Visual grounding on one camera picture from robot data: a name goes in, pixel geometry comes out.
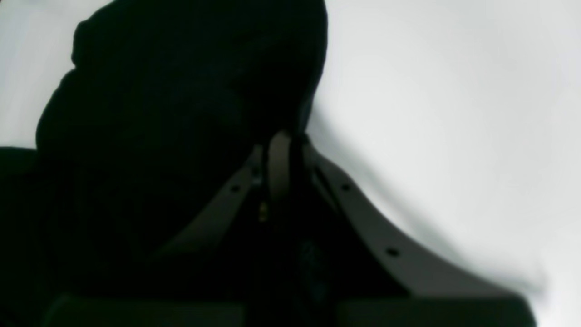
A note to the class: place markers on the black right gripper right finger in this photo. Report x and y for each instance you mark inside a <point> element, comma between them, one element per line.
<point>439,293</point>

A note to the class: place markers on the black T-shirt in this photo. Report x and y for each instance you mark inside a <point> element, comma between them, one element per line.
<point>166,100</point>

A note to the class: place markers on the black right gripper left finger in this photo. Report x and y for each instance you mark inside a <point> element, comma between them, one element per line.
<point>211,274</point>

